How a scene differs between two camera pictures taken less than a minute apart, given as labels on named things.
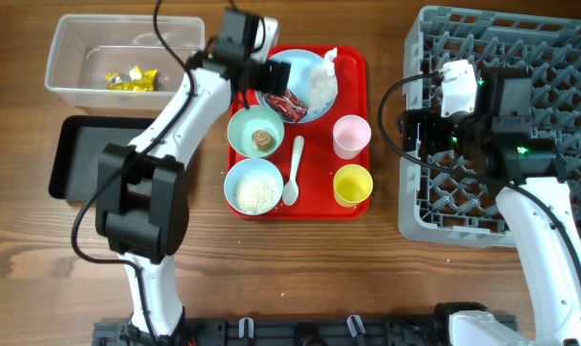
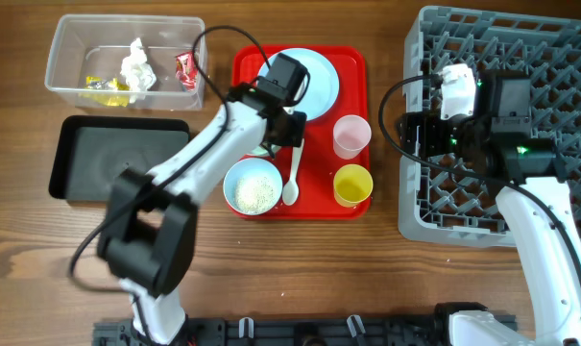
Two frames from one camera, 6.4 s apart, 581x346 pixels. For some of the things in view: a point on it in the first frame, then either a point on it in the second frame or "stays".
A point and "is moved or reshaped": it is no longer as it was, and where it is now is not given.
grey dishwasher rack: [561, 55] stays
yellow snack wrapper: [136, 79] -> [109, 92]
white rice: [254, 193] stays
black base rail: [293, 331] stays
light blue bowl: [254, 186] stays
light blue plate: [303, 62] stays
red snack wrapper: [288, 105] is moved or reshaped
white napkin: [324, 84] -> [138, 72]
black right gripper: [430, 121] stays
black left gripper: [275, 77] -> [295, 134]
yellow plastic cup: [352, 184] stays
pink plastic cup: [351, 134] stays
